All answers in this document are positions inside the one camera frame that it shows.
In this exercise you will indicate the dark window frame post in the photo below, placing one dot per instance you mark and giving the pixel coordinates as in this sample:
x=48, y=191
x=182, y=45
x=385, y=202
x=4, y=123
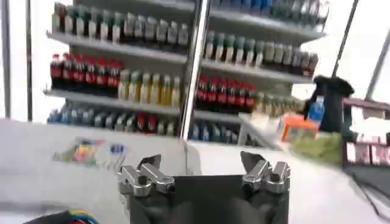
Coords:
x=379, y=70
x=6, y=61
x=29, y=61
x=344, y=39

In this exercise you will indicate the orange tissue box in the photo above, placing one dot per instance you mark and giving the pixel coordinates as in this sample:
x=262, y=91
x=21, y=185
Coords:
x=298, y=129

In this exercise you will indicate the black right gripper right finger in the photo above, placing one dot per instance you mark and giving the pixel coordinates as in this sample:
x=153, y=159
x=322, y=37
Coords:
x=265, y=176

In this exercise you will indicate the green cloth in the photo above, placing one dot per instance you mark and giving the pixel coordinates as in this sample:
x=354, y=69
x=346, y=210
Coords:
x=320, y=149

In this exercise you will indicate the white printed shirt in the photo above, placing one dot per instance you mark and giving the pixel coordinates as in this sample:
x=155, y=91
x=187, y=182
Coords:
x=61, y=176

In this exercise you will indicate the white side table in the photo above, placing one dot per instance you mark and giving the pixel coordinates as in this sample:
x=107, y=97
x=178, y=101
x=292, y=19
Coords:
x=262, y=128

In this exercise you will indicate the metal shelf rack with bottles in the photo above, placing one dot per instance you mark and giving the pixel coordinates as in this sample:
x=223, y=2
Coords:
x=243, y=67
x=122, y=79

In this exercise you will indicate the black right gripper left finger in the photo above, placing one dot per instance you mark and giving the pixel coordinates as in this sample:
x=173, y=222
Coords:
x=143, y=179

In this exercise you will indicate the blue water bottle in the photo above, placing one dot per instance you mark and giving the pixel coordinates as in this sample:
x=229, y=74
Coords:
x=317, y=111

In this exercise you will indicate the black bag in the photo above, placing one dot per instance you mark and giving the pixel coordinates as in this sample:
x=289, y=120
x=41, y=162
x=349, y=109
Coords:
x=333, y=103

